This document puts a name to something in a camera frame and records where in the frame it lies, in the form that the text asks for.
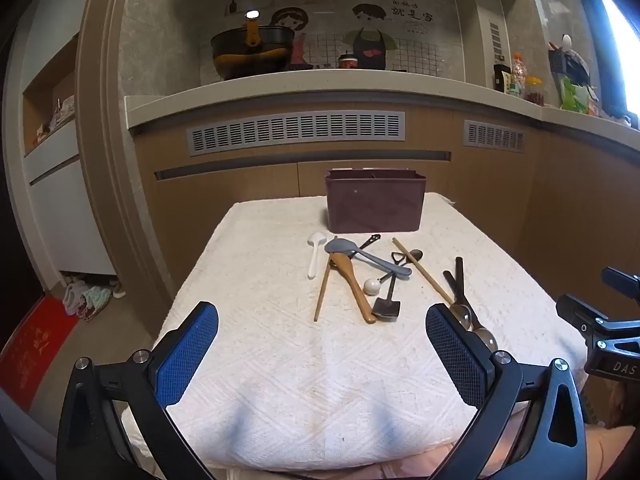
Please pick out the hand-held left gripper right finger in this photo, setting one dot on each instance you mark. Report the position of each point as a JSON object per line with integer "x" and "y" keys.
{"x": 457, "y": 360}

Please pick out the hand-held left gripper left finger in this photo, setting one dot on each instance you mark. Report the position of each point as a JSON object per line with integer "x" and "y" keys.
{"x": 187, "y": 355}

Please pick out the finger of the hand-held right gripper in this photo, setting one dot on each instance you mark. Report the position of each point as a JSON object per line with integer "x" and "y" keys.
{"x": 580, "y": 312}
{"x": 622, "y": 282}

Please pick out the wooden chopstick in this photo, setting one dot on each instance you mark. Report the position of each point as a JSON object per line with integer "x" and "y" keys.
{"x": 322, "y": 290}
{"x": 425, "y": 272}

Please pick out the white ball-headed scoop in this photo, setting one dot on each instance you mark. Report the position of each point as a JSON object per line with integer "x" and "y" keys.
{"x": 371, "y": 286}

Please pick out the wooden spoon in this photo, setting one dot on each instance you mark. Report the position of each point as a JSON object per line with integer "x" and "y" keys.
{"x": 350, "y": 275}

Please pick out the grey silicone spoon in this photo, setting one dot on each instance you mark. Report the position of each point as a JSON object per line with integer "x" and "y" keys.
{"x": 342, "y": 246}

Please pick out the white plastic spoon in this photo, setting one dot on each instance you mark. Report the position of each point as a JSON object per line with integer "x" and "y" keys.
{"x": 315, "y": 255}

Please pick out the maroon plastic utensil holder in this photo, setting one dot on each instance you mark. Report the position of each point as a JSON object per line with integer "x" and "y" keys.
{"x": 375, "y": 205}

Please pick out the small black shovel spoon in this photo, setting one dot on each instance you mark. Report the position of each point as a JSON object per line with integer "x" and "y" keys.
{"x": 386, "y": 307}

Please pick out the white textured towel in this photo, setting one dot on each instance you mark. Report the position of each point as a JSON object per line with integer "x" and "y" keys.
{"x": 280, "y": 360}

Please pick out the pink blanket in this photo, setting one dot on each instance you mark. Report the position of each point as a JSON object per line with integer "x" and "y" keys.
{"x": 612, "y": 452}

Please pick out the small dark spoon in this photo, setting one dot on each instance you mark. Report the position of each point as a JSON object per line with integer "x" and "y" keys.
{"x": 416, "y": 254}

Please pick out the pile of slippers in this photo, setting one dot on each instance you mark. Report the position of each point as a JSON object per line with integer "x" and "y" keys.
{"x": 87, "y": 300}

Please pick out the red floor mat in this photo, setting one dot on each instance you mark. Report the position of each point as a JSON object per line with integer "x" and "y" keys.
{"x": 30, "y": 350}

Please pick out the green plastic bag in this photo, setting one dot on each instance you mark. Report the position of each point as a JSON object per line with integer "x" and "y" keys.
{"x": 575, "y": 97}

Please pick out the short grey vent grille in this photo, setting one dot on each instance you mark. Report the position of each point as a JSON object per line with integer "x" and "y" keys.
{"x": 494, "y": 136}

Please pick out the yellow-lidded jar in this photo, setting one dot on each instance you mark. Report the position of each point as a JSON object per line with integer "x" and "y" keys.
{"x": 534, "y": 92}

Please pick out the clear plastic bottle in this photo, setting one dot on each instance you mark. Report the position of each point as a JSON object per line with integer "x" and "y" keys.
{"x": 518, "y": 75}

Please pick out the window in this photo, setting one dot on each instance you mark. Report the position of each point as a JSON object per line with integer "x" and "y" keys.
{"x": 617, "y": 45}

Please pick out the dark seasoning packet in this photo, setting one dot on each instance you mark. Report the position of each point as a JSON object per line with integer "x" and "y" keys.
{"x": 501, "y": 77}

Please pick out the long grey vent grille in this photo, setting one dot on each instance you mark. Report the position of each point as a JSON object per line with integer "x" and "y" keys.
{"x": 295, "y": 132}

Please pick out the small red jar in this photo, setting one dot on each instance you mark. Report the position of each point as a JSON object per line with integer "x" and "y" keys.
{"x": 348, "y": 61}

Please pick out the cartoon wall sticker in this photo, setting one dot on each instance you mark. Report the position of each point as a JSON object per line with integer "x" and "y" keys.
{"x": 350, "y": 25}

